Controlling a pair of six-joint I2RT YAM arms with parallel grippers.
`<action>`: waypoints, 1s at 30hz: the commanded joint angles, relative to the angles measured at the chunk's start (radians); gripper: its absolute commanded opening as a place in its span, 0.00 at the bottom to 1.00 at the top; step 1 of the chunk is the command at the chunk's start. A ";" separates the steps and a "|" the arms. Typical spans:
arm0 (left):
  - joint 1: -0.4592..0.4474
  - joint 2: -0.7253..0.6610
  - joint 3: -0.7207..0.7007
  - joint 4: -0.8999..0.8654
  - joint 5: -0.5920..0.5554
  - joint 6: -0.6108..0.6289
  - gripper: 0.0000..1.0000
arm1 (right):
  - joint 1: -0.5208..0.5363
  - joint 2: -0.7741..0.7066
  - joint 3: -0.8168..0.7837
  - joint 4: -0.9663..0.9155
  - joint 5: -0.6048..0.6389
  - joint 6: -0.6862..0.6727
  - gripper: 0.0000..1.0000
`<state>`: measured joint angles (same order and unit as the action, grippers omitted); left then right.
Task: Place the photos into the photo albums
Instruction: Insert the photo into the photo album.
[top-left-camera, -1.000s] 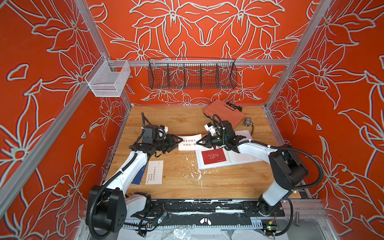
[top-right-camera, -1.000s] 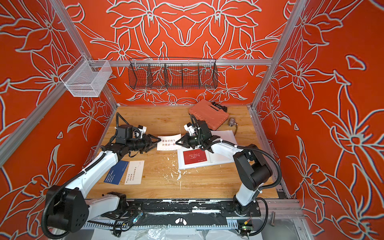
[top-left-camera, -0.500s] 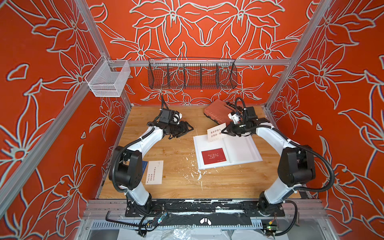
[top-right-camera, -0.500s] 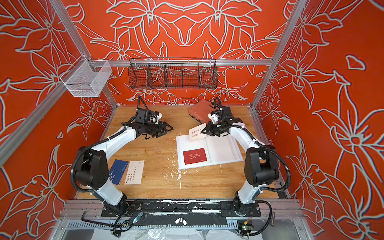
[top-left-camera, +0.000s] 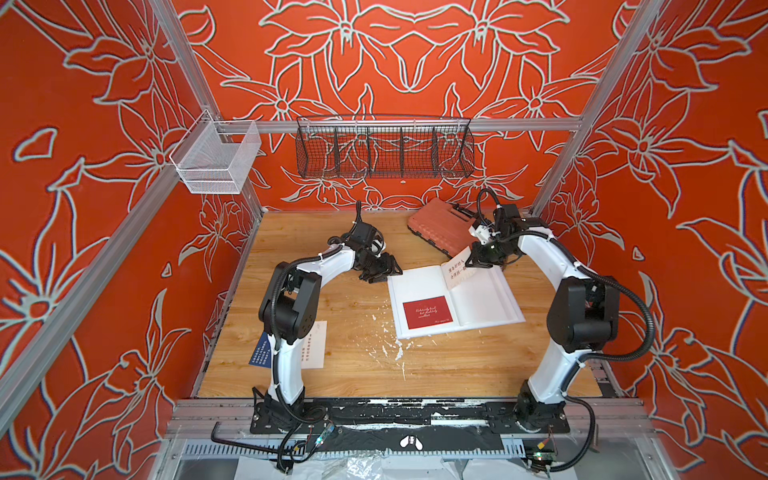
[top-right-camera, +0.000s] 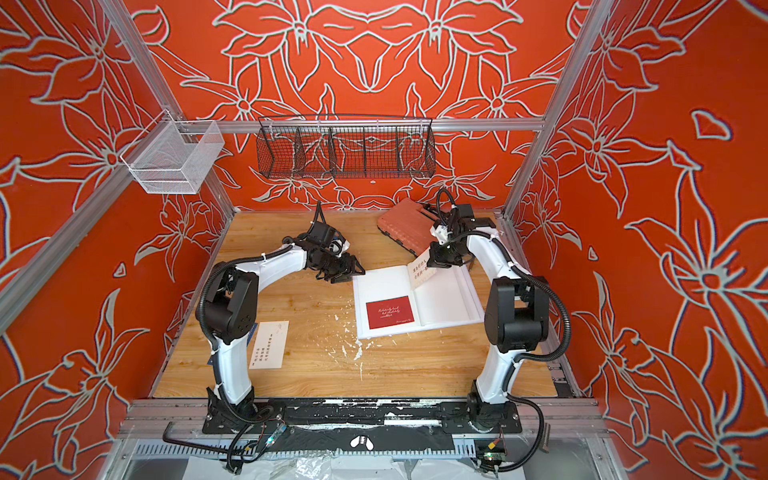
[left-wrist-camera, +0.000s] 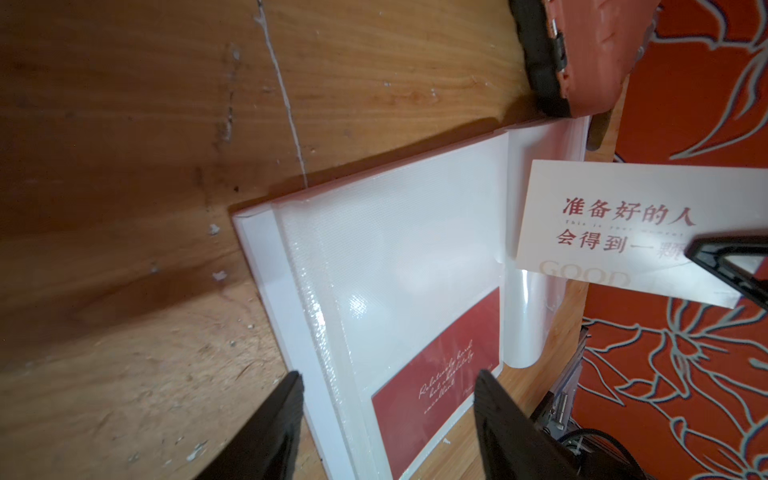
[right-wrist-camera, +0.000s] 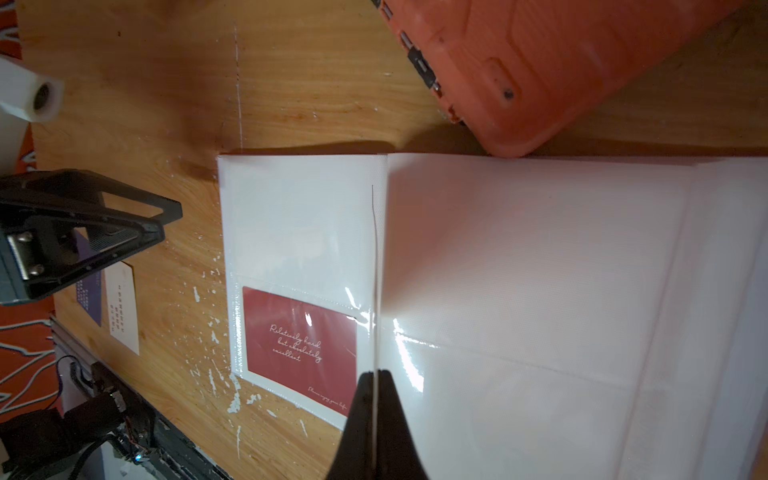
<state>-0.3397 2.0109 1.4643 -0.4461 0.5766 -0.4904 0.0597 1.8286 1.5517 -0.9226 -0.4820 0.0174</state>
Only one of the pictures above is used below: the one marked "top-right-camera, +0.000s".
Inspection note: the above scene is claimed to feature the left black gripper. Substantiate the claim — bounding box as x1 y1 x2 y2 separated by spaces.
317 251 366 282

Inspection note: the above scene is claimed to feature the white photo album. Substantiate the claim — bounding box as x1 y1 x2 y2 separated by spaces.
353 266 484 339

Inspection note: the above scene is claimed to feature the red photo card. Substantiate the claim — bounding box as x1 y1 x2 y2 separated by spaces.
366 296 416 330

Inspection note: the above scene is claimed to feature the white card red text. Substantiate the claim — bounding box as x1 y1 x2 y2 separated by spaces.
406 248 437 291

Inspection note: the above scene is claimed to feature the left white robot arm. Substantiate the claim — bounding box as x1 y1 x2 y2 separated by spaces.
195 242 365 424

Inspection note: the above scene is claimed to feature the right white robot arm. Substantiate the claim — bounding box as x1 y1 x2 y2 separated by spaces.
428 226 572 429

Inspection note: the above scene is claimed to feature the orange plastic tool case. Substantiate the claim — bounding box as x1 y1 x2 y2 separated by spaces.
377 198 439 257

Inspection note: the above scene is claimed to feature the cream card small text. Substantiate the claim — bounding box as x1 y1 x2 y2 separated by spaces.
249 321 289 370

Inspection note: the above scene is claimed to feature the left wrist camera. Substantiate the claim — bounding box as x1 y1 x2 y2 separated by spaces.
307 221 350 256

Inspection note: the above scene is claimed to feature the black wire wall basket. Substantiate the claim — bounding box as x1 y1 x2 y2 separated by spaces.
255 114 437 180

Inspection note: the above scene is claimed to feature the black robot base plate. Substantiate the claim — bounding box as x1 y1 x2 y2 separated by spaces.
202 397 523 436

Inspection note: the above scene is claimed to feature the clear mesh wall basket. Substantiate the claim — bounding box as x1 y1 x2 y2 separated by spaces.
120 119 225 195

